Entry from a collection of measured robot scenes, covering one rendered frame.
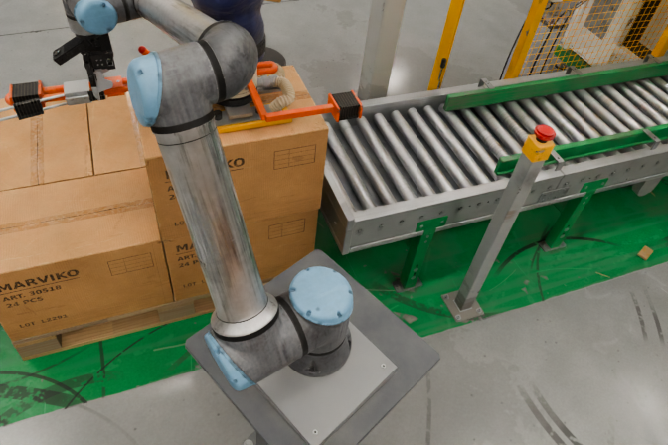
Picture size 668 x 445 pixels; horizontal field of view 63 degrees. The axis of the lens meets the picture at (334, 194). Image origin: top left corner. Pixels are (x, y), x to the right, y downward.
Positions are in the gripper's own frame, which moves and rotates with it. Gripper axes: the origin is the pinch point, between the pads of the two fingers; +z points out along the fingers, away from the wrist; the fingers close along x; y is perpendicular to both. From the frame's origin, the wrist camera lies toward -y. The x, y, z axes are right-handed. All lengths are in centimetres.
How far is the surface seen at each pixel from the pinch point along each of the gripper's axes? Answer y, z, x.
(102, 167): -7, 54, 25
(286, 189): 56, 39, -19
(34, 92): -16.1, -2.4, -1.6
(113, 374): -17, 107, -36
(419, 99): 138, 49, 33
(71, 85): -6.4, -1.5, 1.0
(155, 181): 11.9, 23.2, -19.6
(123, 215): -1, 53, -3
